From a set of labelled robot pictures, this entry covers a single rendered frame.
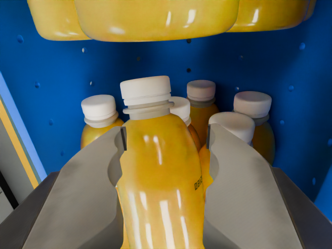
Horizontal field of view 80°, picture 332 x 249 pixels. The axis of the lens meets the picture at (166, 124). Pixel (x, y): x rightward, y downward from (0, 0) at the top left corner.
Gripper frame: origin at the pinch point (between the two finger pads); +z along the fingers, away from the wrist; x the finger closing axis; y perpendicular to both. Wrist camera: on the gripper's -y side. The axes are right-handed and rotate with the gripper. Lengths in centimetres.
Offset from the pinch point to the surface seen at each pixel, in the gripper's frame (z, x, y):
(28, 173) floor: 115, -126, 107
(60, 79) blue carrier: 11.6, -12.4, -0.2
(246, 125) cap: 3.8, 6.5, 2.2
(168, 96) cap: 3.5, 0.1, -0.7
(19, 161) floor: 115, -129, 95
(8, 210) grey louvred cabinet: 101, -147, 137
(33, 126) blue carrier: 5.9, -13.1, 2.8
